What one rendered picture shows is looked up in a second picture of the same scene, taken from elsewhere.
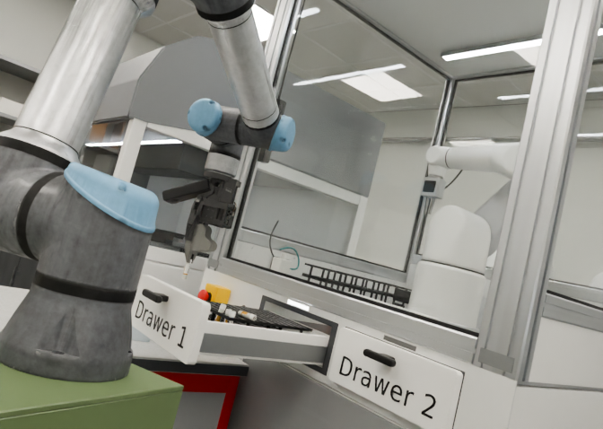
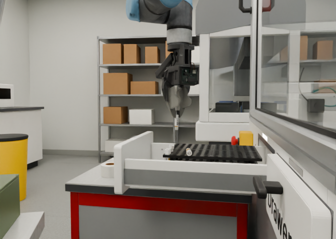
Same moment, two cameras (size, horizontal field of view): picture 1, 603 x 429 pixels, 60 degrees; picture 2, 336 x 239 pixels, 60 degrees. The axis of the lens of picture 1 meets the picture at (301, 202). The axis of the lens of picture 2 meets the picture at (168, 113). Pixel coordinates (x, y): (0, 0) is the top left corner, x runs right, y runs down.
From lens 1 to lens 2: 0.74 m
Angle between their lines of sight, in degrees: 50
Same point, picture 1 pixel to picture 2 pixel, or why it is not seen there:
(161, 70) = not seen: outside the picture
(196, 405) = (212, 225)
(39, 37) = not seen: hidden behind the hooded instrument
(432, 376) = (298, 215)
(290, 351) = (223, 181)
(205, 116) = (129, 6)
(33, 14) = not seen: hidden behind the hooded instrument
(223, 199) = (180, 63)
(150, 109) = (208, 24)
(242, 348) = (168, 180)
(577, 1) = not seen: outside the picture
